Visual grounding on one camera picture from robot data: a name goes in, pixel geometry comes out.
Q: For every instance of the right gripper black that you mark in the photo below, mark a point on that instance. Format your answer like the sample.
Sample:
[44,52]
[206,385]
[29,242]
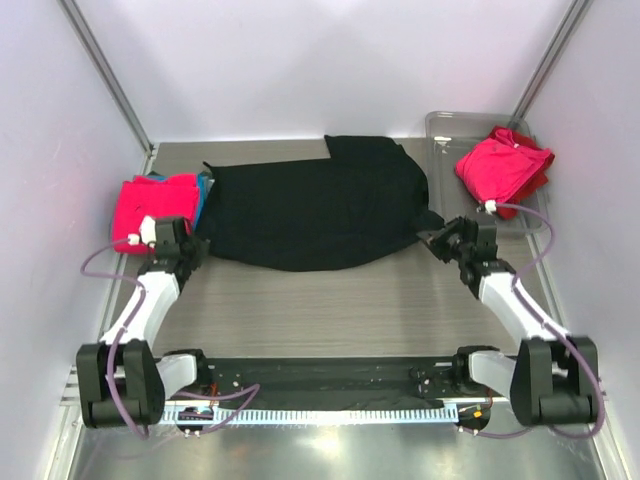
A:
[439,236]

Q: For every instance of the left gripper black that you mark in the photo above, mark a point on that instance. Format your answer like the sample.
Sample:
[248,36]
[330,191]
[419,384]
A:
[200,249]

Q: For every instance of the black t shirt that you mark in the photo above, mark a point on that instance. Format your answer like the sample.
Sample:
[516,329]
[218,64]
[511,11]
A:
[368,199]

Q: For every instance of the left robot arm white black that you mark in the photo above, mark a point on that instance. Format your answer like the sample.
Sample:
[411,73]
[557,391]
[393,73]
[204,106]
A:
[120,382]

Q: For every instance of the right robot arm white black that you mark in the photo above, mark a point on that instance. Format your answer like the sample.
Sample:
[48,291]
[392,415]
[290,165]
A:
[553,380]

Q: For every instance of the folded pink t shirt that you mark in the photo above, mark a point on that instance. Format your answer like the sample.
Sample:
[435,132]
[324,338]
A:
[155,196]

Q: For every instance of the red t shirt in bin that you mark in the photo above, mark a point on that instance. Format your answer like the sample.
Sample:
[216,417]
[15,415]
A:
[522,165]

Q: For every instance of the pink t shirt in bin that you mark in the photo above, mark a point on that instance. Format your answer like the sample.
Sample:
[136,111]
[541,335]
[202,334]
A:
[478,170]

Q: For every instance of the clear plastic bin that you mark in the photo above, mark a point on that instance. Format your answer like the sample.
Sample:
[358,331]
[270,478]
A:
[450,136]

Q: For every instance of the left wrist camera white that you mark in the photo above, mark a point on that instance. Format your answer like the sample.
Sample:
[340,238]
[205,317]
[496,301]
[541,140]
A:
[146,234]

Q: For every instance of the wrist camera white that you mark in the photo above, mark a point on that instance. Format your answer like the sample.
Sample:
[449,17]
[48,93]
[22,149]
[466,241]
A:
[489,207]
[146,234]

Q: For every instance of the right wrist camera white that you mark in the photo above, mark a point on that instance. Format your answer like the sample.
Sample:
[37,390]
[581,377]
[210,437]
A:
[489,207]

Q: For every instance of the slotted cable duct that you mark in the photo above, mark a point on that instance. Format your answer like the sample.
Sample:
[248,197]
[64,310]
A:
[180,416]

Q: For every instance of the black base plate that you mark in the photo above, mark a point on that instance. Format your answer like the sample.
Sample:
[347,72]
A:
[348,383]

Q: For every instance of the aluminium rail front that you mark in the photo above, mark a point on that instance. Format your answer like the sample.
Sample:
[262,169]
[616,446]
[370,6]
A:
[71,394]

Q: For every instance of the left aluminium frame post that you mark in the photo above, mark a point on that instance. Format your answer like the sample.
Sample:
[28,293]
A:
[83,31]

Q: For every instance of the aluminium frame post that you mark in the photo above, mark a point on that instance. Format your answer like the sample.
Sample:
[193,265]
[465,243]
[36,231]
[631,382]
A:
[560,39]
[83,31]

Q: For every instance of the right aluminium frame post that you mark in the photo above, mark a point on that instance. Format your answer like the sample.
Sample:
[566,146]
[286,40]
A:
[560,39]

